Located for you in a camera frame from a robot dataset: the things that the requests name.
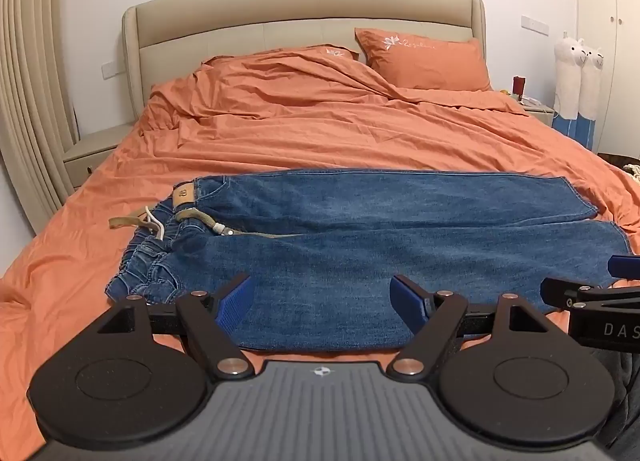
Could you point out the beige padded headboard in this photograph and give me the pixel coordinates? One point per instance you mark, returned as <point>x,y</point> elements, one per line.
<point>250,36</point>

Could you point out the orange pillow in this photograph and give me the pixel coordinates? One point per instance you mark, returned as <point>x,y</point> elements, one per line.
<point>425,58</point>
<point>335,52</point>

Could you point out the bed with orange duvet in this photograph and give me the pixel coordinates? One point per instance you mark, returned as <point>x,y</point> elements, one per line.
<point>325,131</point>

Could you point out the blue denim pants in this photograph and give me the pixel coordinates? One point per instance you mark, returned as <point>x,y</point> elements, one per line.
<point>325,251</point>

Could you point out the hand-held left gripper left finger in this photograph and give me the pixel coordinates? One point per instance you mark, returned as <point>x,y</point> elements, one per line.
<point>235,298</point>

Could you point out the person's grey clothing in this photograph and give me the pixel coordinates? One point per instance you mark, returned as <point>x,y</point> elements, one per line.
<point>625,401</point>

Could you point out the white alpaca plush toy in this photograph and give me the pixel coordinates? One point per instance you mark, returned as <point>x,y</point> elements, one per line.
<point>567,86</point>
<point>592,91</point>

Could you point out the beige nightstand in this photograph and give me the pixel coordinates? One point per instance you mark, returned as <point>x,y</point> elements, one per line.
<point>95,151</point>
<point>540,116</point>

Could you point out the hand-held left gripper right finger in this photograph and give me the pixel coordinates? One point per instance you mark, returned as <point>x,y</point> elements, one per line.
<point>407,301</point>

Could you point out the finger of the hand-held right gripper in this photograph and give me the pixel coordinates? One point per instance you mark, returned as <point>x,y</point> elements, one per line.
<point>625,268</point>
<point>560,293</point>

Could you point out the dark basket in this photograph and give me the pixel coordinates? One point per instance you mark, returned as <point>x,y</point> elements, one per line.
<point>615,161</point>

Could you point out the white wardrobe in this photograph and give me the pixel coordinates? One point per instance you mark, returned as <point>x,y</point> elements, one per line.
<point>615,41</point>

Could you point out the beige pleated curtain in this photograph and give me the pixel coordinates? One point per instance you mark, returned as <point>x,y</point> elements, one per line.
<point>30,66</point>

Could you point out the white wall switch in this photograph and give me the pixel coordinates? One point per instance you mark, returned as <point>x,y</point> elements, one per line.
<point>113,70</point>
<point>535,26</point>

